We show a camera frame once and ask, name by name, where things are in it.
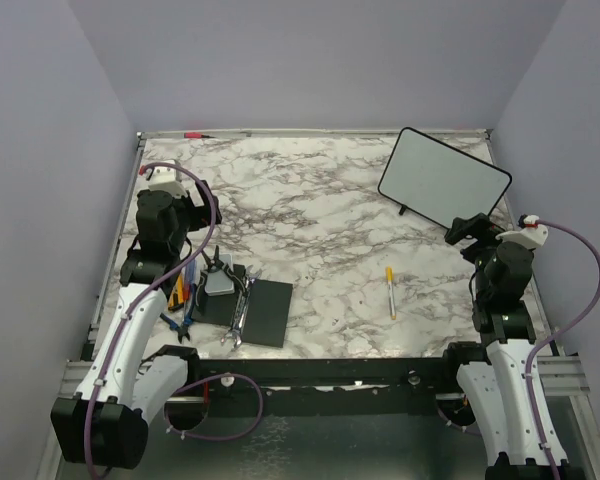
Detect black framed whiteboard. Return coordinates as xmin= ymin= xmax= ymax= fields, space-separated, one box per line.
xmin=377 ymin=127 xmax=512 ymax=229

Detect white marker pen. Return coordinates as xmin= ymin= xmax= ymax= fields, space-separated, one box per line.
xmin=387 ymin=281 xmax=397 ymax=320

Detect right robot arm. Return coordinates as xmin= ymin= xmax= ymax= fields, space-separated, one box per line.
xmin=439 ymin=213 xmax=585 ymax=479

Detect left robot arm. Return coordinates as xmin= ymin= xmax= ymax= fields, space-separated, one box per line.
xmin=51 ymin=180 xmax=222 ymax=479

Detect yellow utility knife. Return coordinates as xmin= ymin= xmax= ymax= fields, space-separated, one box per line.
xmin=168 ymin=273 xmax=189 ymax=312

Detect silver wrench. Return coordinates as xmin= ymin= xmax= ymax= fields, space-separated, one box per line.
xmin=221 ymin=265 xmax=255 ymax=350

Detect black square mat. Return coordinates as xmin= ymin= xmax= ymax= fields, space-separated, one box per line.
xmin=193 ymin=279 xmax=293 ymax=348

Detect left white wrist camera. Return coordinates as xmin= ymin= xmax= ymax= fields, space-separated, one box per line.
xmin=140 ymin=160 xmax=187 ymax=198

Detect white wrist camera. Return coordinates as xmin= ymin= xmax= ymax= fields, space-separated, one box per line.
xmin=140 ymin=160 xmax=187 ymax=198
xmin=496 ymin=215 xmax=548 ymax=250

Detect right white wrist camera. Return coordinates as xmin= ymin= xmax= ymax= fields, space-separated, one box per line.
xmin=496 ymin=215 xmax=548 ymax=250

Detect red marker on rail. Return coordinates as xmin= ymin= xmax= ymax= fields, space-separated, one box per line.
xmin=183 ymin=132 xmax=215 ymax=139

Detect aluminium table frame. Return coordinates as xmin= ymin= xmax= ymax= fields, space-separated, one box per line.
xmin=34 ymin=127 xmax=600 ymax=480

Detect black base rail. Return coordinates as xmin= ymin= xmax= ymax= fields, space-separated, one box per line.
xmin=79 ymin=339 xmax=501 ymax=419

